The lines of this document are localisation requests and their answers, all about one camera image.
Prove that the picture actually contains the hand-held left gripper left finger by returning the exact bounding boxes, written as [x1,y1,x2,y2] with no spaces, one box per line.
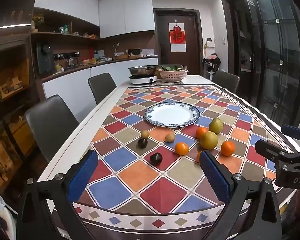
[16,149,99,240]

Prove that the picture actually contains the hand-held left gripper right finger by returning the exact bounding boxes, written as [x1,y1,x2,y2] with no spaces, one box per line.
[199,150,283,240]

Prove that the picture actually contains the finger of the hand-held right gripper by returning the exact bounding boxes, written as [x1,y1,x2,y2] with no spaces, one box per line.
[281,124,300,142]
[255,140,300,161]

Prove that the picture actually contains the yellow green pear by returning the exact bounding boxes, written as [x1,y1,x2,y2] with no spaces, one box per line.
[209,118,224,134]
[199,131,219,150]

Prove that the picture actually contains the blue rimmed white plate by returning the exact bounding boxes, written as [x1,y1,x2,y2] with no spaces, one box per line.
[144,102,200,128]

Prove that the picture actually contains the grey dining chair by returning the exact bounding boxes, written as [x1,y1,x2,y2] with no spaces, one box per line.
[212,70,240,94]
[24,94,80,163]
[88,73,117,105]

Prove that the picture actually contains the colourful checked tablecloth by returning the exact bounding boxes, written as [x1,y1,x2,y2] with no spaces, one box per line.
[72,84,300,240]

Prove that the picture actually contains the glass sliding door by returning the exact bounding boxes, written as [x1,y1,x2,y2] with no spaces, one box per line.
[221,0,300,130]

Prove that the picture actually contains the white lower cabinet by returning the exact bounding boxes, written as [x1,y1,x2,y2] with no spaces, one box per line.
[41,57,158,100]

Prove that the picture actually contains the white cabinet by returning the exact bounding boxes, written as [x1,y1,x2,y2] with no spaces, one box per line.
[41,57,158,100]
[99,0,155,39]

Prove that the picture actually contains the patterned placemat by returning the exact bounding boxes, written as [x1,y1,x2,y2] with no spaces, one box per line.
[155,79,188,85]

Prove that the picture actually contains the high chair with pink toy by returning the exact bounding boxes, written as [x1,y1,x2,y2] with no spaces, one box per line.
[202,53,222,77]

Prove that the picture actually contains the pink colander basket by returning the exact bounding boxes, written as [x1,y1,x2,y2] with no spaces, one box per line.
[157,69,189,82]

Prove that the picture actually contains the wooden display cabinet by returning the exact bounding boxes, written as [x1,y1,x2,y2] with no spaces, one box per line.
[0,0,43,200]

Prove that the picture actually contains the white induction cooker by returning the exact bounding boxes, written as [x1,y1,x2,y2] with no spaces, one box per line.
[129,74,157,85]

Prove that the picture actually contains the green leafy vegetables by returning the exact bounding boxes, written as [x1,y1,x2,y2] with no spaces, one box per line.
[160,64,187,72]

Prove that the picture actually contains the metal pot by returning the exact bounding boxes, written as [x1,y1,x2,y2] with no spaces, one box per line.
[128,65,158,77]

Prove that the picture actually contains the black power strip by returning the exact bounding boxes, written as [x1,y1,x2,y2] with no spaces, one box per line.
[54,52,80,60]

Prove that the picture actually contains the black water dispenser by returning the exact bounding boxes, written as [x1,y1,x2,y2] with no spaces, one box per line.
[36,42,56,75]

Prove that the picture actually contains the dark brown door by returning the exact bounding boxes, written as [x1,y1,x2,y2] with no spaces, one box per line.
[154,8,203,75]

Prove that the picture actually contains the white upper cabinet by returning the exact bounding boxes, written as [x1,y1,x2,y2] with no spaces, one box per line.
[99,0,155,39]

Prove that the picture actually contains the wooden wall shelf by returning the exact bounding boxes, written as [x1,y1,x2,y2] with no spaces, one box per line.
[31,7,100,40]

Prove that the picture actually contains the red and white wall poster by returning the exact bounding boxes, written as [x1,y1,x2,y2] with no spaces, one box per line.
[168,22,185,52]

